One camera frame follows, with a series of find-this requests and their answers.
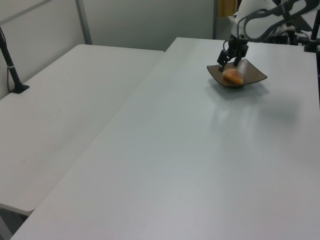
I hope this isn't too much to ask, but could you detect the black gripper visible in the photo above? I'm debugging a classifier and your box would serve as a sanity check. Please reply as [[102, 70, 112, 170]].
[[216, 36, 250, 74]]

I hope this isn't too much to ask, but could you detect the orange bread roll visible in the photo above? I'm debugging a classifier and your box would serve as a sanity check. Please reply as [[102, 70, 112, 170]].
[[222, 68, 244, 86]]

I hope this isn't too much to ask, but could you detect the brown square ceramic plate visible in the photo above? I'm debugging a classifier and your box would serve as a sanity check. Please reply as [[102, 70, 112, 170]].
[[206, 58, 269, 90]]

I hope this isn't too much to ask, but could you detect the yellow wooden cabinet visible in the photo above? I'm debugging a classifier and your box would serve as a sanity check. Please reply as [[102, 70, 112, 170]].
[[217, 0, 241, 18]]

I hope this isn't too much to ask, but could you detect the black computer keyboard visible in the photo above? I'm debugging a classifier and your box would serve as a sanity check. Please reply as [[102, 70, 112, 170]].
[[296, 14, 314, 32]]

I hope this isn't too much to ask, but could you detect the grey partition edge post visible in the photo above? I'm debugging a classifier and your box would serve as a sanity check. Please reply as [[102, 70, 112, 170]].
[[212, 0, 219, 40]]

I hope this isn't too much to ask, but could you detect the grey robot cable sleeve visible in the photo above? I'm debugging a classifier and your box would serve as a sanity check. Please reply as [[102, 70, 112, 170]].
[[235, 0, 312, 42]]

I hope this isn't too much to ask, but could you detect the black camera stand with clamp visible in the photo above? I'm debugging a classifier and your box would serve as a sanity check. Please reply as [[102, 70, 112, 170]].
[[303, 17, 320, 53]]

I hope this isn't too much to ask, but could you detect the grey partition frame post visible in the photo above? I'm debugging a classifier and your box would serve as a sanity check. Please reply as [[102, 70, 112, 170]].
[[74, 0, 93, 46]]

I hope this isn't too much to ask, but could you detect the black camera stand pole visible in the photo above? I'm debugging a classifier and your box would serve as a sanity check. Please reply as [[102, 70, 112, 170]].
[[0, 26, 30, 95]]

